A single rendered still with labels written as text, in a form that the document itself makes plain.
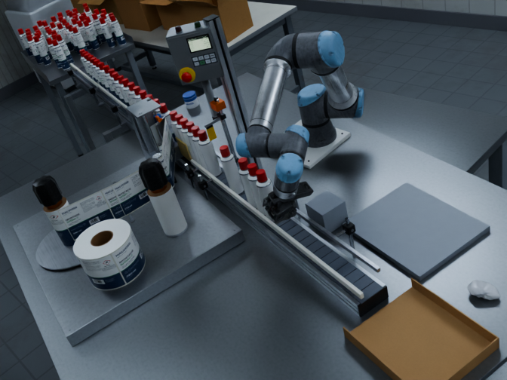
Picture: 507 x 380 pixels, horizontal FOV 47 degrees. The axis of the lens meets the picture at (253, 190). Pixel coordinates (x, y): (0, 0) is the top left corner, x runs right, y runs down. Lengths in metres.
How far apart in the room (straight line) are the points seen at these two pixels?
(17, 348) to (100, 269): 1.56
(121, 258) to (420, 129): 1.29
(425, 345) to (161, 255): 0.94
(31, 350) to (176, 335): 1.65
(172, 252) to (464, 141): 1.17
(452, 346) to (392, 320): 0.17
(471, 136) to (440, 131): 0.12
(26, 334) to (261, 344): 2.01
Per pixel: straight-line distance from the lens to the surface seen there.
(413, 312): 1.72
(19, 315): 3.66
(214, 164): 2.32
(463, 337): 1.67
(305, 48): 1.94
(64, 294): 2.12
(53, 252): 2.32
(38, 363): 3.31
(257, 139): 1.75
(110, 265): 1.96
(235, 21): 3.94
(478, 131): 2.42
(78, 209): 2.21
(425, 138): 2.40
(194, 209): 2.21
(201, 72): 2.15
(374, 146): 2.39
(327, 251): 1.87
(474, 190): 2.12
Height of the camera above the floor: 2.14
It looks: 35 degrees down
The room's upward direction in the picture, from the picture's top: 17 degrees counter-clockwise
